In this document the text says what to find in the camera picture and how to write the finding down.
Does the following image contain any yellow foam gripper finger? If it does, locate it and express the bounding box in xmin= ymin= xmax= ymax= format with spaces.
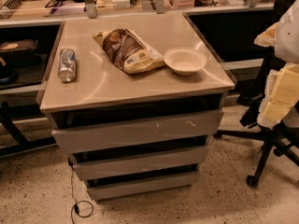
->
xmin=257 ymin=63 xmax=299 ymax=129

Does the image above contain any white paper bowl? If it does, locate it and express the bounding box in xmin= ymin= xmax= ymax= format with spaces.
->
xmin=164 ymin=47 xmax=207 ymax=76

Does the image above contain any brown chip bag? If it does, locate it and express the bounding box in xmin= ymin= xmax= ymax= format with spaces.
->
xmin=93 ymin=29 xmax=164 ymax=75

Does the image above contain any grey top drawer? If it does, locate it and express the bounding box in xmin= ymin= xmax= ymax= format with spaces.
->
xmin=52 ymin=109 xmax=223 ymax=154

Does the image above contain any coiled soldering stand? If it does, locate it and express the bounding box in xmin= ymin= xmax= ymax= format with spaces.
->
xmin=0 ymin=0 xmax=21 ymax=20

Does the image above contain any grey bottom drawer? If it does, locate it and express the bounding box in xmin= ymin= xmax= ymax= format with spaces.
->
xmin=87 ymin=171 xmax=199 ymax=201

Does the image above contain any black floor cable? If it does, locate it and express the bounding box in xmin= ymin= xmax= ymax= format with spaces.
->
xmin=68 ymin=168 xmax=94 ymax=224

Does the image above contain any grey middle drawer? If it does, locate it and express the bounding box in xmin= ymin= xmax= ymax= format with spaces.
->
xmin=73 ymin=146 xmax=207 ymax=180

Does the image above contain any grey drawer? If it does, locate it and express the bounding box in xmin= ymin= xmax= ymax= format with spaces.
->
xmin=52 ymin=109 xmax=223 ymax=154
xmin=87 ymin=171 xmax=199 ymax=201
xmin=73 ymin=146 xmax=207 ymax=180

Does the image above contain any silver soda can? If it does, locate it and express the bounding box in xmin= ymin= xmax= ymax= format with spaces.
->
xmin=58 ymin=49 xmax=77 ymax=82

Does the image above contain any long background workbench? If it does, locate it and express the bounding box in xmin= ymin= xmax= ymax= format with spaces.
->
xmin=0 ymin=0 xmax=299 ymax=159

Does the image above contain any grey drawer cabinet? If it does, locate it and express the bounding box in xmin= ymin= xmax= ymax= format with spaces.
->
xmin=40 ymin=13 xmax=234 ymax=188

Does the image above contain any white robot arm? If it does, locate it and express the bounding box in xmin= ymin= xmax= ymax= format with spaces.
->
xmin=254 ymin=0 xmax=299 ymax=129

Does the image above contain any black office chair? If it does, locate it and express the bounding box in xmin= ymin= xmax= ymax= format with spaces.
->
xmin=214 ymin=0 xmax=299 ymax=189

